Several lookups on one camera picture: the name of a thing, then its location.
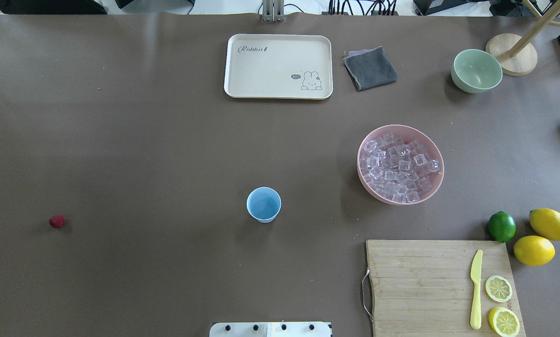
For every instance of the lemon half lower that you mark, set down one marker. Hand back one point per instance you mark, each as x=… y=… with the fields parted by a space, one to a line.
x=504 y=322

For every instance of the yellow lemon far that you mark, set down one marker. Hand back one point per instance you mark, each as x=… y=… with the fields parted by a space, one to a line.
x=545 y=222

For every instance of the lemon half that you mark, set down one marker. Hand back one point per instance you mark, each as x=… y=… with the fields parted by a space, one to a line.
x=498 y=288
x=504 y=322

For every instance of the red strawberry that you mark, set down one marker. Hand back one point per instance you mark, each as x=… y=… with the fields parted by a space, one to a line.
x=57 y=221

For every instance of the light blue cup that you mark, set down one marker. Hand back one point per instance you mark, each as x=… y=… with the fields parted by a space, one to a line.
x=264 y=204

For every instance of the yellow lemon near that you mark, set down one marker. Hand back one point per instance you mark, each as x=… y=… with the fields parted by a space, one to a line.
x=534 y=250

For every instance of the cream rabbit tray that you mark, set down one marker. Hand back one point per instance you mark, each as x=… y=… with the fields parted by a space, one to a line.
x=279 y=66

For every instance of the clear ice cubes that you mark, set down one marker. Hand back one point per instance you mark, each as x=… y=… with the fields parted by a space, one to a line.
x=399 y=167

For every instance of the wooden cup stand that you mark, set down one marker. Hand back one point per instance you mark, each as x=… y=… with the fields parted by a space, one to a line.
x=515 y=54

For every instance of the grey folded cloth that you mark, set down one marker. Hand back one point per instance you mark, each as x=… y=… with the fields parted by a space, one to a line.
x=370 y=68

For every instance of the pink bowl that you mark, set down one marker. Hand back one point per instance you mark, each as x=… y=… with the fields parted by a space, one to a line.
x=400 y=164

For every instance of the green bowl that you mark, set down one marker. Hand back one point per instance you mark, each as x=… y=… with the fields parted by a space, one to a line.
x=474 y=71

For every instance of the wooden cutting board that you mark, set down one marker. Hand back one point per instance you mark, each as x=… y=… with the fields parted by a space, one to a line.
x=422 y=288

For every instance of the yellow lemon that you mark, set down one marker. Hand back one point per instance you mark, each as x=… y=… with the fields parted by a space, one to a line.
x=545 y=222
x=534 y=250

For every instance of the green lime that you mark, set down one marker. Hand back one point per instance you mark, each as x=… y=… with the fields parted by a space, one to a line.
x=502 y=226

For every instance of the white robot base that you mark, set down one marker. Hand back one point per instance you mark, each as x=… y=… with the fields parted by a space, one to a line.
x=271 y=329

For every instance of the lemon half upper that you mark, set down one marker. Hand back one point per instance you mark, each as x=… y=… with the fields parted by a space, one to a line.
x=498 y=288

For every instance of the yellow plastic knife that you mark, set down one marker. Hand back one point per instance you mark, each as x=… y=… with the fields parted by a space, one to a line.
x=475 y=321

